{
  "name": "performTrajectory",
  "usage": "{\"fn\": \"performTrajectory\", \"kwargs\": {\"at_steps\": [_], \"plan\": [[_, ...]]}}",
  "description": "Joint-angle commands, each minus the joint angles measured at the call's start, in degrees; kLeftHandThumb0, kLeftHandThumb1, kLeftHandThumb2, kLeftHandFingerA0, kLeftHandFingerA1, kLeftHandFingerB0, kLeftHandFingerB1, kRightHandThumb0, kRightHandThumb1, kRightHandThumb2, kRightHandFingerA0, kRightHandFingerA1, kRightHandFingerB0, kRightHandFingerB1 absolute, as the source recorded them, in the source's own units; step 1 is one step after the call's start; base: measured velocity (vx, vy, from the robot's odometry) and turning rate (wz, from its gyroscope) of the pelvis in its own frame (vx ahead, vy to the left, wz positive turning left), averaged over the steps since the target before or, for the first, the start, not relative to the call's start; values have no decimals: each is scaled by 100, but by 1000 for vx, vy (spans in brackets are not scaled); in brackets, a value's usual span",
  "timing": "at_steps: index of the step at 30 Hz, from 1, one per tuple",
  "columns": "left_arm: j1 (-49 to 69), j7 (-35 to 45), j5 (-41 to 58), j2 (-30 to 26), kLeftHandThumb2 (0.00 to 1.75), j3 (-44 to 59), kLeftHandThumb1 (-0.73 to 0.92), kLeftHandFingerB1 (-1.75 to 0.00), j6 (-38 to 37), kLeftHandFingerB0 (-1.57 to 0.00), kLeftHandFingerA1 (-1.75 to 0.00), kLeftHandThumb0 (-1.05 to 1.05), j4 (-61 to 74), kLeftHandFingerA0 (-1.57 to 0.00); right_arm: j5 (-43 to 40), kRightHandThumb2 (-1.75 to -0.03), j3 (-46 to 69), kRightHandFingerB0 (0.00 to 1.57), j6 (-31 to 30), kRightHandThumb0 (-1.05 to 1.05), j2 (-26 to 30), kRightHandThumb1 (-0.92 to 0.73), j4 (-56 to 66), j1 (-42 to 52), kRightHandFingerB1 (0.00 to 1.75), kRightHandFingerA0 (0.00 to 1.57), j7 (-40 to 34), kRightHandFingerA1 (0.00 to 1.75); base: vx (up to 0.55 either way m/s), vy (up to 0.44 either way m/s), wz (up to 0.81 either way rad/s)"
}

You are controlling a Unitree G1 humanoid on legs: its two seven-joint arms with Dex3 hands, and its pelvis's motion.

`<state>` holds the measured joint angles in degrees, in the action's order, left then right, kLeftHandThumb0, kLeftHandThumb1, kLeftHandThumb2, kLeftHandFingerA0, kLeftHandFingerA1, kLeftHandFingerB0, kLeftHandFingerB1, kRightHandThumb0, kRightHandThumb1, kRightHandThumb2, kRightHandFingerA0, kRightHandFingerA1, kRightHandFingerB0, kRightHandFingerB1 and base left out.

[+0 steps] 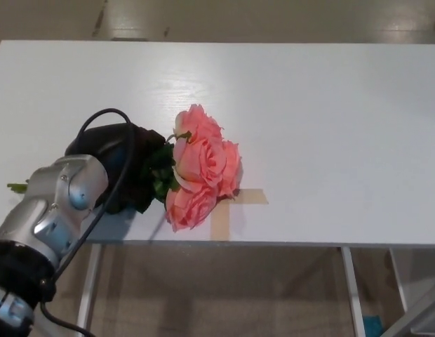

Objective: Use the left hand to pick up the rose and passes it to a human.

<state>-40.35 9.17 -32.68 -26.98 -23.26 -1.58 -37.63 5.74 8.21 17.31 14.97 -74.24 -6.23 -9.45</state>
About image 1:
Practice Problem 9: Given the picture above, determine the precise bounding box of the pink rose bouquet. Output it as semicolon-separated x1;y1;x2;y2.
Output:
6;103;243;232

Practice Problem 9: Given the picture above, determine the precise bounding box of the teal object on floor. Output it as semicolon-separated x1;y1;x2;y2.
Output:
363;315;383;337

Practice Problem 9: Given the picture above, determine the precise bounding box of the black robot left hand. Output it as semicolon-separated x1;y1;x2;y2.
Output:
65;122;168;215

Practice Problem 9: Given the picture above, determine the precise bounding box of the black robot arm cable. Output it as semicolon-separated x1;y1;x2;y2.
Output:
38;107;136;337

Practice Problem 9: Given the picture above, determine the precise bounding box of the grey metal frame bar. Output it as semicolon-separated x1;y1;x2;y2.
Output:
389;291;435;337

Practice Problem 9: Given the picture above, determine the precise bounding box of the white table leg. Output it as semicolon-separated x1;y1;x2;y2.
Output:
76;244;102;337
341;246;366;337
389;248;410;313

